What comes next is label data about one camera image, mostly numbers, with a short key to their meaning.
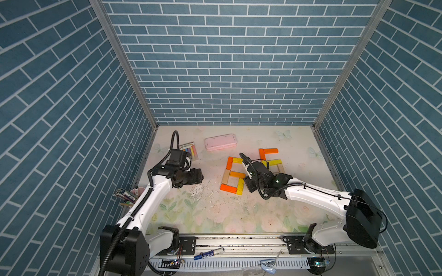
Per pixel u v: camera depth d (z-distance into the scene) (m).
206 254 0.71
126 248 0.39
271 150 1.09
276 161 1.04
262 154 1.06
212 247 0.75
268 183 0.62
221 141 1.09
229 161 1.02
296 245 0.74
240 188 0.89
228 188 0.90
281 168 0.99
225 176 0.96
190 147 1.08
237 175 0.93
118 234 0.38
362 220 0.42
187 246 0.74
